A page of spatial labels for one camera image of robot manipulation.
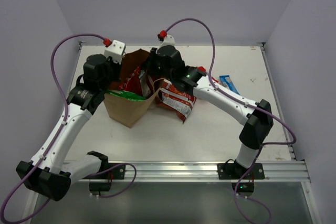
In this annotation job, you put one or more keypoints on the red patterned snack bag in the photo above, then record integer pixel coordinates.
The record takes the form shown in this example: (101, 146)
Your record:
(126, 86)

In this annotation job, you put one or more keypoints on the red fruit gummies bag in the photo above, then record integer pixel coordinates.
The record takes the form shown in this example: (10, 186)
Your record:
(202, 69)

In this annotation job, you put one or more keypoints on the aluminium front rail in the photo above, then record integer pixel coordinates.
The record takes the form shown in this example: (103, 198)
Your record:
(286, 171)

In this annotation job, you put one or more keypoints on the green snack bag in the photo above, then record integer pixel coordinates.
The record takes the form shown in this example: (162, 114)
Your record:
(126, 95)

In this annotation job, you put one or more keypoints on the blue snack bar wrapper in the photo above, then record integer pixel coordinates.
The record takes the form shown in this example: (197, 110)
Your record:
(227, 83)

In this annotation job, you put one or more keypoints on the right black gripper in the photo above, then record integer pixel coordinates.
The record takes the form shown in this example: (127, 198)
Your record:
(148, 62)

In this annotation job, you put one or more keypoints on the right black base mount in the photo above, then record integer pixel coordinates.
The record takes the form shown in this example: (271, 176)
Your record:
(231, 170)

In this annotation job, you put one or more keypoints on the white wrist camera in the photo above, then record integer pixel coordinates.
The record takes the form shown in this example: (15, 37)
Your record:
(114, 49)
(165, 39)

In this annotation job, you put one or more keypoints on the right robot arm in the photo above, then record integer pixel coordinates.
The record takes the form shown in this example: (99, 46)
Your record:
(253, 116)

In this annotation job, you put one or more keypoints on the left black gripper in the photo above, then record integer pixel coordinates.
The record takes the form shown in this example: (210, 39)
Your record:
(115, 67)

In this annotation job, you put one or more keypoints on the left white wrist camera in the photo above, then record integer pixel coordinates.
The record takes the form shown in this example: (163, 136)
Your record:
(114, 49)

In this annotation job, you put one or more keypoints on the brown paper bag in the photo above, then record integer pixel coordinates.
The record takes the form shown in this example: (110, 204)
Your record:
(124, 111)

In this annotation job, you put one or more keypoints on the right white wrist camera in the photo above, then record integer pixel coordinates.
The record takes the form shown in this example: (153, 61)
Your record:
(165, 39)

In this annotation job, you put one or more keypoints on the red Doritos chip bag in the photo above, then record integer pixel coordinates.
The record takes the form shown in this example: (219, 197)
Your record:
(169, 97)

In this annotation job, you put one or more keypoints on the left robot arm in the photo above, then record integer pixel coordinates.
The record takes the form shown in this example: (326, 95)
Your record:
(46, 172)

